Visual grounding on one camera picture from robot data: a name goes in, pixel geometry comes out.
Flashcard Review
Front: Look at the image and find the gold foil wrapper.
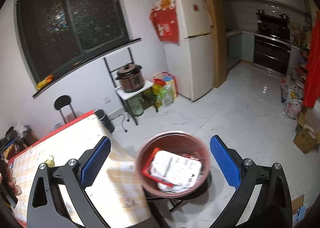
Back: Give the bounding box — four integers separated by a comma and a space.
45, 155, 55, 168

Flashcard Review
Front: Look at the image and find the white labelled plastic tray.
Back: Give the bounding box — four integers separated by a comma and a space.
150, 150, 202, 187

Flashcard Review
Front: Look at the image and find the red plastic snack tray wrapper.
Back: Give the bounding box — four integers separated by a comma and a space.
141, 147, 174, 188

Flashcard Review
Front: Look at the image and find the white plastic bag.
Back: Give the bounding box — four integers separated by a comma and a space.
157, 182, 191, 193

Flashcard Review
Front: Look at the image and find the brown plastic trash bin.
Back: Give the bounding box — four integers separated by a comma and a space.
135, 131, 210, 198

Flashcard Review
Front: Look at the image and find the black small trash can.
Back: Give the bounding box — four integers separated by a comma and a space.
94, 109, 114, 133

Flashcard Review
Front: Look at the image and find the person's left hand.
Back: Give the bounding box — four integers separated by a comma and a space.
1, 159, 22, 195

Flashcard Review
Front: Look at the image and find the plaid yellow tablecloth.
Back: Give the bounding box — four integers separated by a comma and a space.
9, 112, 157, 227

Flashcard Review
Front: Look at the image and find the clear plastic storage container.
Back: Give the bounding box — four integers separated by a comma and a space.
49, 123, 64, 133

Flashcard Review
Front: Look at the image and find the dark side stool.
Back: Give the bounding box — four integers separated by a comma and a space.
1, 125, 39, 151

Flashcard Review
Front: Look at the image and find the clear crumpled plastic bag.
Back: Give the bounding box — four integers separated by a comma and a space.
14, 123, 28, 139

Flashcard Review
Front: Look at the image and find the black round-back chair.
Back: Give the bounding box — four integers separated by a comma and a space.
54, 95, 77, 124

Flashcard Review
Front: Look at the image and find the cardboard box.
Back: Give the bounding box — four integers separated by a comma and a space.
293, 111, 319, 155

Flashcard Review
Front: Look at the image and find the green kettle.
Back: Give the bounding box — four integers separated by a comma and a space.
128, 97, 144, 117

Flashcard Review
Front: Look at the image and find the yellow orange snack packet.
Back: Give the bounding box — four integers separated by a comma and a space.
36, 74, 54, 91

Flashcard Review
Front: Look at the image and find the brown electric pressure cooker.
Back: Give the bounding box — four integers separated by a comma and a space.
116, 63, 145, 93

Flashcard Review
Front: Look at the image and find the colourful shopping bag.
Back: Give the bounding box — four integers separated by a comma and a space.
152, 72, 178, 108

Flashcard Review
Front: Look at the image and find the white refrigerator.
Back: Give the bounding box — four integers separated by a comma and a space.
163, 0, 214, 101

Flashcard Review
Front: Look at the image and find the black built-in oven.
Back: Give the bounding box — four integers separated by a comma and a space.
253, 9, 291, 75

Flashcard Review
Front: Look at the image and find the dark framed window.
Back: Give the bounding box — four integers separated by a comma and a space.
15, 0, 133, 85

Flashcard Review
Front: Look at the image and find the red hanging cloth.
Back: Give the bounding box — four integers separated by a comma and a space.
149, 0, 179, 44

